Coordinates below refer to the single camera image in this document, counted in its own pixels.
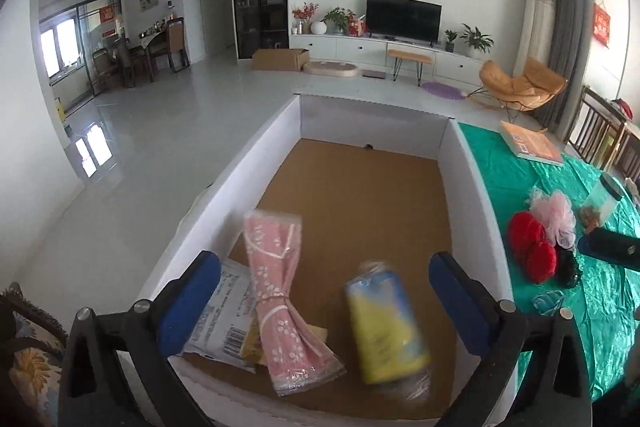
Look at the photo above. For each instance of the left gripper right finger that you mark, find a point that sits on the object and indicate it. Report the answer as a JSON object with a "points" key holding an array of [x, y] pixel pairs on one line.
{"points": [[532, 369]]}

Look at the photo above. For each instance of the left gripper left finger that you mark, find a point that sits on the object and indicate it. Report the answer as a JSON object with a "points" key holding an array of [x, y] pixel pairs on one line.
{"points": [[116, 369]]}

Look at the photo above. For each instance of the teal embroidered pouch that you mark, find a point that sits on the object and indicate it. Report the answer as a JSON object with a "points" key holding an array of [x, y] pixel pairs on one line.
{"points": [[547, 304]]}

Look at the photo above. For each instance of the black mesh bath pouf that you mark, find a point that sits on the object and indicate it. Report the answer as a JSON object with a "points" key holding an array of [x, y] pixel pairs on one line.
{"points": [[567, 272]]}

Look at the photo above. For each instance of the grey foil snack bag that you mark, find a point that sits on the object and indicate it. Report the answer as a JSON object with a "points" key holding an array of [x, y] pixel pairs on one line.
{"points": [[224, 324]]}

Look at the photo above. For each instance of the red yarn ball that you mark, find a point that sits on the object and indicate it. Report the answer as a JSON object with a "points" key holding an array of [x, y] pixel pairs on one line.
{"points": [[530, 247]]}

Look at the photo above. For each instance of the yellow-labelled black bag roll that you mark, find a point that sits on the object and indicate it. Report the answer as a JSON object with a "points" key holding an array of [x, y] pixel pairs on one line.
{"points": [[393, 354]]}

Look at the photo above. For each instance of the pink mesh bath pouf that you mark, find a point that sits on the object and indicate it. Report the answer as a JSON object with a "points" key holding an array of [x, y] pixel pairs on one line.
{"points": [[554, 211]]}

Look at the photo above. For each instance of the pink towel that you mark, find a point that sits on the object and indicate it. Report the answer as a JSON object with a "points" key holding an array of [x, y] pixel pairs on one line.
{"points": [[296, 358]]}

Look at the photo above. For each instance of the green satin tablecloth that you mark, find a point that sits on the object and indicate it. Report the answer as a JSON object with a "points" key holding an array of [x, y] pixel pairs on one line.
{"points": [[606, 296]]}

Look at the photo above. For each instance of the clear jar with black lid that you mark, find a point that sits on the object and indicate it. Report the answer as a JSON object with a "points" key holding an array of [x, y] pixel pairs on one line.
{"points": [[600, 203]]}

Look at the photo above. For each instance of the orange book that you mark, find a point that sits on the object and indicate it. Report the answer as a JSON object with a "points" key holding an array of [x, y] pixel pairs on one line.
{"points": [[530, 145]]}

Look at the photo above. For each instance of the dark wooden chair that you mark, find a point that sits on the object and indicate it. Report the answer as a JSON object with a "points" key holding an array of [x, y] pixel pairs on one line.
{"points": [[604, 134]]}

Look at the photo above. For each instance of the white cardboard box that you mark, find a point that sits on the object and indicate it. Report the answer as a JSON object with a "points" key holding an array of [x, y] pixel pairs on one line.
{"points": [[371, 182]]}

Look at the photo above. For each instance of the orange lounge chair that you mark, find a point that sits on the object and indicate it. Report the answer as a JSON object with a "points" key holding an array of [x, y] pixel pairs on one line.
{"points": [[534, 88]]}

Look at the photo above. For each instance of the dining table with chairs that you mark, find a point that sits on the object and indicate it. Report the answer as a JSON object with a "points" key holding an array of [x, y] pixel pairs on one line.
{"points": [[125, 61]]}

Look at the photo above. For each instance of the white tv cabinet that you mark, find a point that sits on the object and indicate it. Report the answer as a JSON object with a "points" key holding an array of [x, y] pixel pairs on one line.
{"points": [[371, 54]]}

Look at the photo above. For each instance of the wooden bench stool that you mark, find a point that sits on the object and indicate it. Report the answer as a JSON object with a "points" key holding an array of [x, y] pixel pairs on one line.
{"points": [[419, 60]]}

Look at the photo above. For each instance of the green potted plant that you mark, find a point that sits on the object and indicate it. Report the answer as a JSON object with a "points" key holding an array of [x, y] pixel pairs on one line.
{"points": [[478, 44]]}

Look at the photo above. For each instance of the brown cardboard box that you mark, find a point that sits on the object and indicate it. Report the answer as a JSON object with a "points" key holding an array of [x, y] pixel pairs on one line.
{"points": [[280, 60]]}

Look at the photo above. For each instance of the black television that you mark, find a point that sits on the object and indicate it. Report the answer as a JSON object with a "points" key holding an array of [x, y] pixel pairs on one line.
{"points": [[406, 19]]}

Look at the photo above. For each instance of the grey curtain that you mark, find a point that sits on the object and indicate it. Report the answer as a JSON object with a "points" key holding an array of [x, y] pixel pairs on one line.
{"points": [[568, 57]]}

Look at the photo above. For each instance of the red flowers in white vase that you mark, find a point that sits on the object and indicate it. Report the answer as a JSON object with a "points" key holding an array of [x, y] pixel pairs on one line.
{"points": [[305, 17]]}

